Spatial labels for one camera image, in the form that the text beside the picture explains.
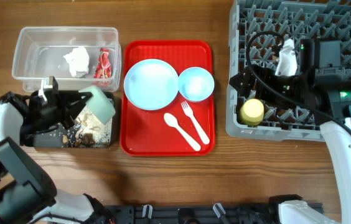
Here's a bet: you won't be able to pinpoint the black tray bin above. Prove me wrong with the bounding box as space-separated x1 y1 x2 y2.
22 90 115 149

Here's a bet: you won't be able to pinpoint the yellow cup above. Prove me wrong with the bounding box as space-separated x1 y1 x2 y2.
240 99 264 126

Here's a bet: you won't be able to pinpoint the red snack wrapper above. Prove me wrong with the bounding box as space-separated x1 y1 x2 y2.
94 48 111 78

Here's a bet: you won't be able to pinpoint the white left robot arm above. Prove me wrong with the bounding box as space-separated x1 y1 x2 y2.
0 90 115 223

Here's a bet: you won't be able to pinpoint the clear plastic bin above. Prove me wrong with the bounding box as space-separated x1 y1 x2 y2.
12 26 122 92

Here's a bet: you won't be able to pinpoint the white plastic spoon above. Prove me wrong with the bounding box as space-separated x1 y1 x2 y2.
164 113 201 151

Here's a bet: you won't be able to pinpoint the green bowl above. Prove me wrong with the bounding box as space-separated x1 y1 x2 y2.
78 85 116 125

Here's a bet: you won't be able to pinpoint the food scraps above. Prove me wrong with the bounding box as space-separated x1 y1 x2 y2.
43 107 113 147

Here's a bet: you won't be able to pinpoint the white plastic fork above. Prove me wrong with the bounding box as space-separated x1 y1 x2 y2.
181 101 210 145

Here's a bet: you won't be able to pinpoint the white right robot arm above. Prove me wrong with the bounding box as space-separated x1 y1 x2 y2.
226 86 351 223

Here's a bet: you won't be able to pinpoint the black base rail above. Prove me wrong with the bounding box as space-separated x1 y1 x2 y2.
47 202 324 224

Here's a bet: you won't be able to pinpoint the red serving tray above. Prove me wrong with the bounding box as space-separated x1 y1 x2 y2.
119 40 215 156

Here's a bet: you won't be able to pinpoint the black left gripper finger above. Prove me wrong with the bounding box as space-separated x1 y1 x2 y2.
65 102 86 124
68 92 93 106

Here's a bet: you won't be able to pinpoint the light blue plate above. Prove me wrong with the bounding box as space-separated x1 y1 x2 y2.
123 58 179 111

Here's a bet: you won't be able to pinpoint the light blue bowl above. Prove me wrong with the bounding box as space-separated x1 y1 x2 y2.
178 67 215 102

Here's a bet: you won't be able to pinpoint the white napkin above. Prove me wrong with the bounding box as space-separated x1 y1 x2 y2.
63 47 90 78

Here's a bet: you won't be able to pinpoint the grey dishwasher rack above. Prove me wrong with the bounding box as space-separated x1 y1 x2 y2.
226 1 351 141

